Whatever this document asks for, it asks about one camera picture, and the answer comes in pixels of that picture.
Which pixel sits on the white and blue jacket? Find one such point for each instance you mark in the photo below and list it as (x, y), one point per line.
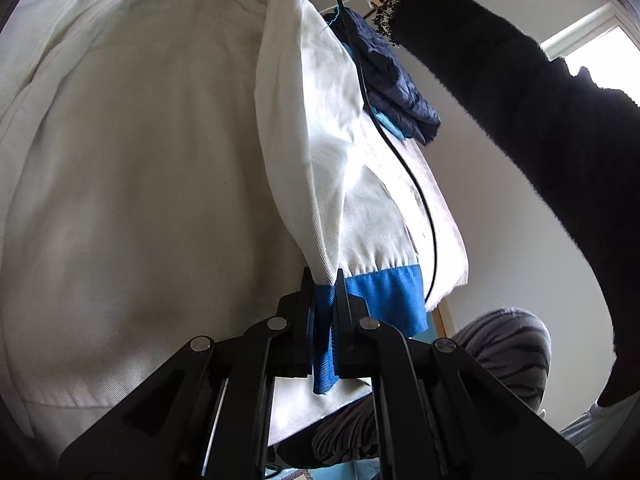
(150, 160)

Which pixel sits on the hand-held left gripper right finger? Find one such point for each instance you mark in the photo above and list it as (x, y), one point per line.
(350, 340)

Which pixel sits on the navy quilted jacket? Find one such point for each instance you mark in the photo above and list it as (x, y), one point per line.
(390, 85)

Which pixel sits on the pale grey cloth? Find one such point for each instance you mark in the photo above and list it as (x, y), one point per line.
(600, 430)

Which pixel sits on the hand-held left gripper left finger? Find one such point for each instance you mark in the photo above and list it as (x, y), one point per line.
(300, 330)

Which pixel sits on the person's right forearm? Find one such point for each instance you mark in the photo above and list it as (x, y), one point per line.
(525, 110)

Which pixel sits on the window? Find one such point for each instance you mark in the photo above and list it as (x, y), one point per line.
(610, 45)

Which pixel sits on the person's leg in striped pants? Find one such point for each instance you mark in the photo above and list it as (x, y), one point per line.
(500, 350)

